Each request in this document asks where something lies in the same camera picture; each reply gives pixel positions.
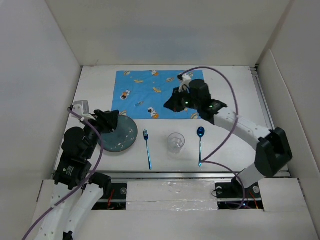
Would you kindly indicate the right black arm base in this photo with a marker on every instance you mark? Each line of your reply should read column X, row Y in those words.
column 230, row 196

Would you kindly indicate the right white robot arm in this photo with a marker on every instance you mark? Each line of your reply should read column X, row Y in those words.
column 272, row 148

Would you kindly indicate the blue cartoon print cloth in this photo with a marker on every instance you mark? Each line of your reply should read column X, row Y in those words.
column 141, row 94

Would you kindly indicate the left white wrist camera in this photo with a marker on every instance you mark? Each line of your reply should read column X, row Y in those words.
column 80, row 110

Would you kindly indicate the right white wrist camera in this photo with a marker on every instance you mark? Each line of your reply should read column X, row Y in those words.
column 184, row 80

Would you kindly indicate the blue metal fork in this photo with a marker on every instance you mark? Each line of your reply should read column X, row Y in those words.
column 146, row 138

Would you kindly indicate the clear plastic cup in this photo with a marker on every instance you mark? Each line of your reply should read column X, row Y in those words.
column 175, row 143

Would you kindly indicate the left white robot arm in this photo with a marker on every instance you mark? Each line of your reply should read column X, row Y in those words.
column 77, row 185

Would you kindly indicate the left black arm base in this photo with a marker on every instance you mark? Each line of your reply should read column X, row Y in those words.
column 115, row 200

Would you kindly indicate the teal ceramic plate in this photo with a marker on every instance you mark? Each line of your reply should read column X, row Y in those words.
column 123, row 137

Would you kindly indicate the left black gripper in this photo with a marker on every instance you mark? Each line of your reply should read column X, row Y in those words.
column 108, row 119

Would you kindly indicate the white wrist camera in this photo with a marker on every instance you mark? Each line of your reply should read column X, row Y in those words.
column 80, row 110
column 184, row 80

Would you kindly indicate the white foam block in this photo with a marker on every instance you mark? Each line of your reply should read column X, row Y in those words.
column 180, row 195

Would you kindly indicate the blue metal spoon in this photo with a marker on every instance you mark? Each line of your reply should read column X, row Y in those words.
column 200, row 134

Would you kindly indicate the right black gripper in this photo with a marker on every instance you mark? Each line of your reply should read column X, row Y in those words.
column 173, row 103

